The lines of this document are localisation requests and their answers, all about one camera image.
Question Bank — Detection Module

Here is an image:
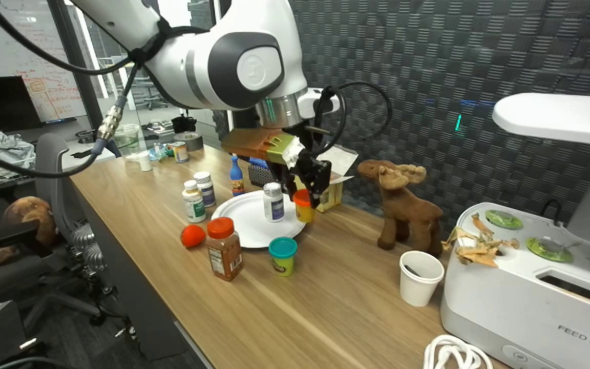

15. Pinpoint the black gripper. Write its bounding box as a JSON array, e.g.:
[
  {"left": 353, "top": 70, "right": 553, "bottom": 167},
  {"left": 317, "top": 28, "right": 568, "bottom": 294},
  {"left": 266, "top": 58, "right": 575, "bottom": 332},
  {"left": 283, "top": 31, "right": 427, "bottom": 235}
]
[{"left": 286, "top": 124, "right": 334, "bottom": 210}]

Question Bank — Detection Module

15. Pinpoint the small white bottle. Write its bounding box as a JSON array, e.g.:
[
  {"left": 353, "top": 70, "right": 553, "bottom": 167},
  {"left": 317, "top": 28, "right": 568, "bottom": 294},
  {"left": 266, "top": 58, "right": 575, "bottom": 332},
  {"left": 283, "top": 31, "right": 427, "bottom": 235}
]
[{"left": 262, "top": 181, "right": 287, "bottom": 223}]

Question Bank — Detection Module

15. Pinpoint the teal lid play-dough tub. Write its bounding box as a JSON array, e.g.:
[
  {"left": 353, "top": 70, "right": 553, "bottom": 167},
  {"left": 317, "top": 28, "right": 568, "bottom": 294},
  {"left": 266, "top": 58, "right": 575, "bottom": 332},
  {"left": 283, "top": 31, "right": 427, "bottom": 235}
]
[{"left": 266, "top": 235, "right": 300, "bottom": 279}]

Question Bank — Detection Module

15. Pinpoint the white pill bottle blue label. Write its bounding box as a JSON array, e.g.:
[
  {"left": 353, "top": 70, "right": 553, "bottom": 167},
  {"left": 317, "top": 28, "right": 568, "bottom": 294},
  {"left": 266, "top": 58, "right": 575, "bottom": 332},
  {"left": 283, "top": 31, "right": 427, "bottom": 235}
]
[{"left": 192, "top": 171, "right": 217, "bottom": 211}]

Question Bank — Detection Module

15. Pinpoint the orange lid spice jar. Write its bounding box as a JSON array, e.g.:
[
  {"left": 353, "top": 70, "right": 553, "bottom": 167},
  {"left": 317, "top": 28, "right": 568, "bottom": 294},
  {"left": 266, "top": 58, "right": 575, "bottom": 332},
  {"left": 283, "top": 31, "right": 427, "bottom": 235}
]
[{"left": 205, "top": 215, "right": 246, "bottom": 283}]

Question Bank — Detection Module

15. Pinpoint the white pill bottle green label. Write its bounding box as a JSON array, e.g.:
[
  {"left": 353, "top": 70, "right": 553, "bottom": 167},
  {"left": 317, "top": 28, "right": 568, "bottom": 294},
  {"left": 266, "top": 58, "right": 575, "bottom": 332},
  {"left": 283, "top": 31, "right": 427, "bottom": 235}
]
[{"left": 181, "top": 178, "right": 210, "bottom": 226}]

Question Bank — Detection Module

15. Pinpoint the white paper plate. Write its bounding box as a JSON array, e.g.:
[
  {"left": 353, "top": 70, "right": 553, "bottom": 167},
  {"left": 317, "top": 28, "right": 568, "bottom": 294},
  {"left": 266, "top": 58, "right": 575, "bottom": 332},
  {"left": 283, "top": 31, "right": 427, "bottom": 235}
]
[{"left": 210, "top": 189, "right": 309, "bottom": 252}]

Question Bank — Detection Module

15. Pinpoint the red strawberry toy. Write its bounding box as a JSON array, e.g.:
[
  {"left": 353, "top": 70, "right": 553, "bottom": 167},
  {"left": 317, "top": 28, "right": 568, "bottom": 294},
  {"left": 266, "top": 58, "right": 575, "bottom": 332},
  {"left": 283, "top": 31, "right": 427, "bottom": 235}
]
[{"left": 178, "top": 223, "right": 210, "bottom": 250}]

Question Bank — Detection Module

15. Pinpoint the open yellow cardboard box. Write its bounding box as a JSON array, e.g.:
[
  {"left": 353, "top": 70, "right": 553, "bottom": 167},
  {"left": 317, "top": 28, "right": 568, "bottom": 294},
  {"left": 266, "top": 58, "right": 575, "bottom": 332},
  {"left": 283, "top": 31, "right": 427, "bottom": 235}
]
[{"left": 294, "top": 143, "right": 364, "bottom": 215}]

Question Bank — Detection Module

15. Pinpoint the small blue squeeze bottle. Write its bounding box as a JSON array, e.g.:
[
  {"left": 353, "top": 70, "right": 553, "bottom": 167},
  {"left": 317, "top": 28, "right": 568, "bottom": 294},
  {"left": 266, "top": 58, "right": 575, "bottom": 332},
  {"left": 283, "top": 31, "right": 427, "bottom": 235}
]
[{"left": 228, "top": 153, "right": 248, "bottom": 200}]

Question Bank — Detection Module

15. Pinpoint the small tin can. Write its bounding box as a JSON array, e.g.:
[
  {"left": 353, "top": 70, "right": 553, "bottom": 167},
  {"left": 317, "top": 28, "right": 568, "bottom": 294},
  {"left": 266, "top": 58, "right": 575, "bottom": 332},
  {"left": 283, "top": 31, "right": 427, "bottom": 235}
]
[{"left": 169, "top": 140, "right": 192, "bottom": 165}]

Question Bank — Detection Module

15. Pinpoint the white paper cup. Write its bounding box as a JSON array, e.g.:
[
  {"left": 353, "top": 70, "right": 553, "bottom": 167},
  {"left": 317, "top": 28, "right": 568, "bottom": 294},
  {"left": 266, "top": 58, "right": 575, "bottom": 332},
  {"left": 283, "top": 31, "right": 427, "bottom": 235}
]
[{"left": 397, "top": 248, "right": 447, "bottom": 309}]

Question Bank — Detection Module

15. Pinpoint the dried brown plant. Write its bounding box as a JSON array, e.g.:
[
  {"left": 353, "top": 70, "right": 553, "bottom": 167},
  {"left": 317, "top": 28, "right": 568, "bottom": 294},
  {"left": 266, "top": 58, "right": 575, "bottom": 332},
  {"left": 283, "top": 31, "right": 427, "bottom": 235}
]
[{"left": 444, "top": 214, "right": 516, "bottom": 268}]

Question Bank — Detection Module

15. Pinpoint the clear plastic cup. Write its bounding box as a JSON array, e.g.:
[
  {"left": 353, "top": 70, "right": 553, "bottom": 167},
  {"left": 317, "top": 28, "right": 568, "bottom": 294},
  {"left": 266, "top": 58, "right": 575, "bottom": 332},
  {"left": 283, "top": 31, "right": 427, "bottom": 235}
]
[{"left": 112, "top": 121, "right": 155, "bottom": 173}]

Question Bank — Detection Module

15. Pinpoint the black remote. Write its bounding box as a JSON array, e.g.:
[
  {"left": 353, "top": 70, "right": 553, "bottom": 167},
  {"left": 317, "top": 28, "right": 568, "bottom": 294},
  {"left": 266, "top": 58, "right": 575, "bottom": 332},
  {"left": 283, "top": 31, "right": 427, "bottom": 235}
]
[{"left": 68, "top": 146, "right": 100, "bottom": 160}]

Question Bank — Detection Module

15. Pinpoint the black office chair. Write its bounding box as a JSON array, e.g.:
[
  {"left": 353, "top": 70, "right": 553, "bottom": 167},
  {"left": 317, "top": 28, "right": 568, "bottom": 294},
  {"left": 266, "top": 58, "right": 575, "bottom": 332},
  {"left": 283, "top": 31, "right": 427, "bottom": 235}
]
[{"left": 6, "top": 129, "right": 139, "bottom": 345}]

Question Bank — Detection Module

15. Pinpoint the brown round plush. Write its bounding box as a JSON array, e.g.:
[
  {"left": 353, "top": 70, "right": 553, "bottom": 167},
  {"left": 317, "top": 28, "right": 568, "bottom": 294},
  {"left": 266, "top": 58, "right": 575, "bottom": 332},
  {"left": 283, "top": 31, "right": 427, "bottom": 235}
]
[{"left": 0, "top": 194, "right": 60, "bottom": 270}]

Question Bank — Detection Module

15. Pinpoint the brown wrist camera block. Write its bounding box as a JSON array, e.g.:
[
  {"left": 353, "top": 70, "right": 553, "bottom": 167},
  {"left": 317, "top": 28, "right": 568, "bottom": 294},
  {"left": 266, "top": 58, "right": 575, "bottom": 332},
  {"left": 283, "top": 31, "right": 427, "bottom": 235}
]
[{"left": 220, "top": 128, "right": 308, "bottom": 167}]

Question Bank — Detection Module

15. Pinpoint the black looped gripper cable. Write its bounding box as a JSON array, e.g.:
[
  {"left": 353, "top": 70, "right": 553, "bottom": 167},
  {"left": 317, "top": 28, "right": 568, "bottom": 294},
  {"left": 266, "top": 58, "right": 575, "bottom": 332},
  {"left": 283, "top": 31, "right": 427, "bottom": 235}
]
[{"left": 308, "top": 81, "right": 396, "bottom": 165}]

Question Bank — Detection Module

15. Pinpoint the thick white cable coil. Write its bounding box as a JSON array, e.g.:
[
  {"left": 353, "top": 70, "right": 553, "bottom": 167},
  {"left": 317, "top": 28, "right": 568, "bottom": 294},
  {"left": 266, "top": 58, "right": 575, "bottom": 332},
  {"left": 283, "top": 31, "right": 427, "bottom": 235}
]
[{"left": 423, "top": 332, "right": 497, "bottom": 369}]

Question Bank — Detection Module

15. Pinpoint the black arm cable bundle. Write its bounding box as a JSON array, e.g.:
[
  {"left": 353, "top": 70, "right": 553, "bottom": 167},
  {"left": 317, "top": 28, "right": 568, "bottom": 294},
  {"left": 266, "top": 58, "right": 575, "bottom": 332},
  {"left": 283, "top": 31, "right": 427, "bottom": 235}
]
[{"left": 0, "top": 0, "right": 202, "bottom": 181}]

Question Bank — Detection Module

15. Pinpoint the white tangled cord pile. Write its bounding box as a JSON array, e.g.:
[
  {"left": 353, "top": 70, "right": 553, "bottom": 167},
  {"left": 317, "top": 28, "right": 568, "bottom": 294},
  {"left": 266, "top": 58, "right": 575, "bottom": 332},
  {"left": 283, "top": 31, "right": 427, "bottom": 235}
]
[{"left": 0, "top": 129, "right": 40, "bottom": 190}]

